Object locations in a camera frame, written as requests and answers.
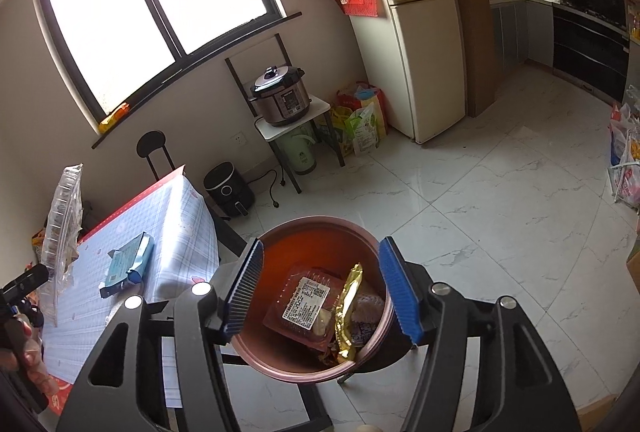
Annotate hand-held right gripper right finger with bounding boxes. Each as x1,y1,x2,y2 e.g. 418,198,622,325
377,236,583,432

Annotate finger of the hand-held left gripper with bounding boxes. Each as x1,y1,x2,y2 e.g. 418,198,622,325
0,264,50,307

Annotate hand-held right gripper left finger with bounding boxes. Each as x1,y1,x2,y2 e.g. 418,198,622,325
55,238,266,432

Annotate gold foil packet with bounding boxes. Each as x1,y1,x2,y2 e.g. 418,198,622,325
334,263,366,365

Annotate clear plastic food container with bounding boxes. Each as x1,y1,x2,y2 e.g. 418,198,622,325
262,264,351,353

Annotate long clear plastic tray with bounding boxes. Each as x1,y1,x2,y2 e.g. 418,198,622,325
40,163,83,328

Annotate orange plastic bin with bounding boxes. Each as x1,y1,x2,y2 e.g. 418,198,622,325
231,219,396,385

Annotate person's left hand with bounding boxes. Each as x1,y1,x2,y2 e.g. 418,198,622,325
17,318,47,380

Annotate orange snack packet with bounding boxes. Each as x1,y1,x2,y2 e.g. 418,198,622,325
31,229,48,263

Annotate black air fryer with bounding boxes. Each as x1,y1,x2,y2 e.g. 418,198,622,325
203,162,255,219

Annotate table with checked cloth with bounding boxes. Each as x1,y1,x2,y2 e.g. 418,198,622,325
37,164,221,413

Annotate blue cardboard box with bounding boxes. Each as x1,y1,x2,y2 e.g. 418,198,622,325
98,232,154,299

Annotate green kettle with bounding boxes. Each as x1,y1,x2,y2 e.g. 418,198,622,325
277,128,318,176

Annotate white and green bag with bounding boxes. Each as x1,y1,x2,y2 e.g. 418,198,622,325
352,104,378,157

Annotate black round-backed chair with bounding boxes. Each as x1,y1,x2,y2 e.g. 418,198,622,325
136,130,173,185

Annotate yellow bag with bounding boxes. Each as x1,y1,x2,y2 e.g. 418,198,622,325
327,106,356,145

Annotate yellow packet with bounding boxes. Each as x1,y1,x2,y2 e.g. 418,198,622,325
98,103,132,134

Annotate electric pressure cooker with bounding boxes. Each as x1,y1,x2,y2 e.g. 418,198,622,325
248,66,313,127

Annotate white-topped side table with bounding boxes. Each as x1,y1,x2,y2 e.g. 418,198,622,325
225,33,347,195

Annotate red shopping bag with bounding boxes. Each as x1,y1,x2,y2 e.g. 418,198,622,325
336,82,388,137

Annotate dark windowsill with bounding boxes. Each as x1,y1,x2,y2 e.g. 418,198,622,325
91,12,303,149

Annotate cream refrigerator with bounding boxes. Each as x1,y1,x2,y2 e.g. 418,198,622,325
350,0,468,145

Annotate white plastic bag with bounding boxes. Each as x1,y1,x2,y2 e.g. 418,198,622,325
607,102,640,213

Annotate grey lower kitchen cabinets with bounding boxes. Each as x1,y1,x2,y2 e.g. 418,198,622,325
490,0,556,72

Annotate brown wooden partition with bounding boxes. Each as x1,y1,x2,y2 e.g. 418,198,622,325
432,0,496,117

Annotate window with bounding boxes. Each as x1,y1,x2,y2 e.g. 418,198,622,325
37,0,286,117

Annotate black oven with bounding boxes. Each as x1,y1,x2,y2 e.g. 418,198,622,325
552,4,631,105

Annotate black power cable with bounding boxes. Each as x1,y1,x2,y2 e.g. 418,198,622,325
250,167,288,210

